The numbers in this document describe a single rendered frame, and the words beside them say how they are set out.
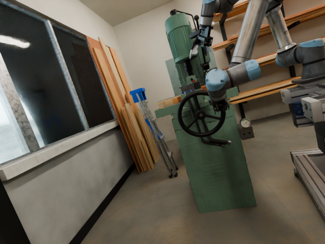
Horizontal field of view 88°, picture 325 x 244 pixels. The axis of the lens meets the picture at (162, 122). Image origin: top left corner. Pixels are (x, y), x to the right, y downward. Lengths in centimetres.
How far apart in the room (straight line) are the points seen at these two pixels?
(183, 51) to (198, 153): 76
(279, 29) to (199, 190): 128
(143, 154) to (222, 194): 142
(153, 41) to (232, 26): 155
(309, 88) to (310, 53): 22
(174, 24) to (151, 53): 247
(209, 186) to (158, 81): 273
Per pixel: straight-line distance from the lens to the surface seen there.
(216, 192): 146
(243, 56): 83
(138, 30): 399
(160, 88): 370
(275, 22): 152
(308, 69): 148
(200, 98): 112
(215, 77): 66
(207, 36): 118
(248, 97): 338
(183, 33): 136
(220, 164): 135
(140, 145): 252
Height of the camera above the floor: 98
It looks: 8 degrees down
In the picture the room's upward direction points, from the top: 17 degrees counter-clockwise
